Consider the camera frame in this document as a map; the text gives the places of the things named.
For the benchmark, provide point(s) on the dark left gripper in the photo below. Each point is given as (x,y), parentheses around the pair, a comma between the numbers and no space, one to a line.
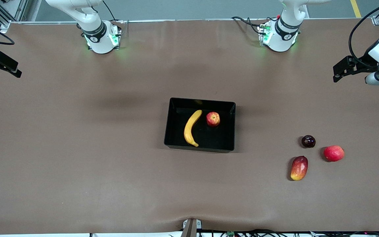
(364,61)

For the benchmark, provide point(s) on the small red yellow apple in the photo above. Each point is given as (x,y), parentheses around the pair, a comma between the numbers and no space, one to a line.
(213,119)

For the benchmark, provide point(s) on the black plastic box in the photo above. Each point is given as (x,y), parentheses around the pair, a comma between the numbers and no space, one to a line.
(215,140)

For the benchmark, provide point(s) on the yellow banana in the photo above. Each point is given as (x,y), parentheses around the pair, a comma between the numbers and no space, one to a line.
(189,130)

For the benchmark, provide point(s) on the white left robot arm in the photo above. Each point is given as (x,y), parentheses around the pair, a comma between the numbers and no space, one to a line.
(280,41)

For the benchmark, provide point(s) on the dark purple plum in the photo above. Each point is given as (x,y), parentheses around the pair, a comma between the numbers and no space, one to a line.
(308,141)

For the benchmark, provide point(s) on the red yellow mango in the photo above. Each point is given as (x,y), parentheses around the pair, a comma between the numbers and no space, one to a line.
(299,168)

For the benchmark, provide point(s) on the small green circuit board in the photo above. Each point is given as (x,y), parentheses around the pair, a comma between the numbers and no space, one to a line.
(231,234)

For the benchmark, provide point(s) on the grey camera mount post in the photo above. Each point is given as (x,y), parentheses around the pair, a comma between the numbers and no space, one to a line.
(191,228)

